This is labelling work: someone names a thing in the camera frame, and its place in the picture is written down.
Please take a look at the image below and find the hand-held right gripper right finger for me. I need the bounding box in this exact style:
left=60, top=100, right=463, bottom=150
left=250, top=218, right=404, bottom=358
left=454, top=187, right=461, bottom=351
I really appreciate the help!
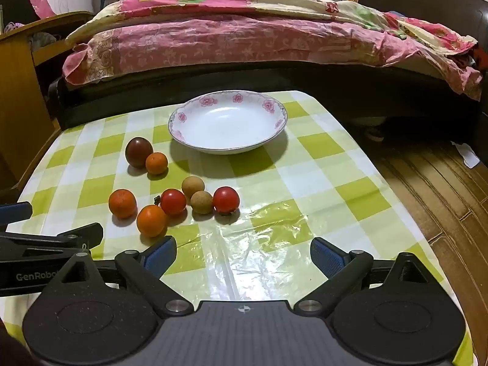
left=293, top=237, right=441, bottom=317

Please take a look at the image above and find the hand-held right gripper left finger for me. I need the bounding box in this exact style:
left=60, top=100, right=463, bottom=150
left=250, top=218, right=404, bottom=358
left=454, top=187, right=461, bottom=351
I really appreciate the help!
left=42, top=235, right=195, bottom=317

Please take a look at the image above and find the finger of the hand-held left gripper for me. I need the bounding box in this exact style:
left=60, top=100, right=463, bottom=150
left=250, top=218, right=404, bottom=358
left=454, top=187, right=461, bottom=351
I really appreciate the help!
left=0, top=222, right=104, bottom=254
left=0, top=201, right=33, bottom=222

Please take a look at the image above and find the bright orange mandarin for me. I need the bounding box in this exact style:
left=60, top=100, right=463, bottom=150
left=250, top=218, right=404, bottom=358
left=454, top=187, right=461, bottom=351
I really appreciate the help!
left=136, top=205, right=169, bottom=238

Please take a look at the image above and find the red tomato with stem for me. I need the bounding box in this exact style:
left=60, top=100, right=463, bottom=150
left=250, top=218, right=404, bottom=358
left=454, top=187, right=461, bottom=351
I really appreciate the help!
left=154, top=188, right=187, bottom=216

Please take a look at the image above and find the deep orange mandarin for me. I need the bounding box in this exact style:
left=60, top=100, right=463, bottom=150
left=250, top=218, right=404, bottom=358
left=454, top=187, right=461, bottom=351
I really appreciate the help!
left=109, top=189, right=137, bottom=220

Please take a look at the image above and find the tan longan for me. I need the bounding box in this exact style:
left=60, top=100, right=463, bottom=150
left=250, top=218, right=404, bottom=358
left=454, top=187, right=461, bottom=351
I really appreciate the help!
left=181, top=176, right=206, bottom=199
left=190, top=191, right=213, bottom=214

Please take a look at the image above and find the small orange mandarin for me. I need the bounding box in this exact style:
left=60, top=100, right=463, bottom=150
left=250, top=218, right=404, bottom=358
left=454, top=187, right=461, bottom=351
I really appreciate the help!
left=145, top=152, right=169, bottom=175

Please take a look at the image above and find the dark brown tomato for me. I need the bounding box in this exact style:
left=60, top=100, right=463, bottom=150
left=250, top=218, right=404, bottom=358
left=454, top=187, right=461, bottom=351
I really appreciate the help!
left=125, top=137, right=154, bottom=168

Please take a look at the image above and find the white floral plate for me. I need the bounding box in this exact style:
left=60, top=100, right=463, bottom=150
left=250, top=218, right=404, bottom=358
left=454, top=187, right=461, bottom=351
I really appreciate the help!
left=168, top=90, right=288, bottom=155

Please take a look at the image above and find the dark red cloth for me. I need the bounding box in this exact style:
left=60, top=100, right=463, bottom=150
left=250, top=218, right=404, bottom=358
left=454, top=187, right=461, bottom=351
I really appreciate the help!
left=0, top=318, right=37, bottom=366

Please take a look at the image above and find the green checked tablecloth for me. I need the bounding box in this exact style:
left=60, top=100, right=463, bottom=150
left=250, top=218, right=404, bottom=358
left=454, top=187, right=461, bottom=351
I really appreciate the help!
left=0, top=91, right=477, bottom=366

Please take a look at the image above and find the wooden cabinet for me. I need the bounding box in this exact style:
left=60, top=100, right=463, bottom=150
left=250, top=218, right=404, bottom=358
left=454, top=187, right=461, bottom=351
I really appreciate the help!
left=0, top=11, right=96, bottom=195

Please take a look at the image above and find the white paper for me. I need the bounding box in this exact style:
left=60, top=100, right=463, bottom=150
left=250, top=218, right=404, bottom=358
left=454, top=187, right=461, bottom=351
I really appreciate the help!
left=452, top=141, right=480, bottom=168

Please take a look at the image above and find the pink floral bedsheet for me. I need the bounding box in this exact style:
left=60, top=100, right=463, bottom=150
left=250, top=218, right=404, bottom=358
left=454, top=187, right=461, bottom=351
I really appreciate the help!
left=63, top=15, right=483, bottom=102

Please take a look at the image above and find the colourful floral quilt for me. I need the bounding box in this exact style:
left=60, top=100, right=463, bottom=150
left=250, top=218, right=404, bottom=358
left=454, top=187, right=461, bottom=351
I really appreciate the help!
left=66, top=0, right=479, bottom=56

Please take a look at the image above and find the dark wooden headboard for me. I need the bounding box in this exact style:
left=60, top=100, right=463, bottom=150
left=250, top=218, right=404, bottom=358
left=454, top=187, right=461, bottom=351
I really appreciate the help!
left=358, top=0, right=488, bottom=73

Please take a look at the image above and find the dark bed frame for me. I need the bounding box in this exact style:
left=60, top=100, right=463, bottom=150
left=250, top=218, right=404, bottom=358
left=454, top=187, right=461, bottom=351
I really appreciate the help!
left=48, top=61, right=488, bottom=145

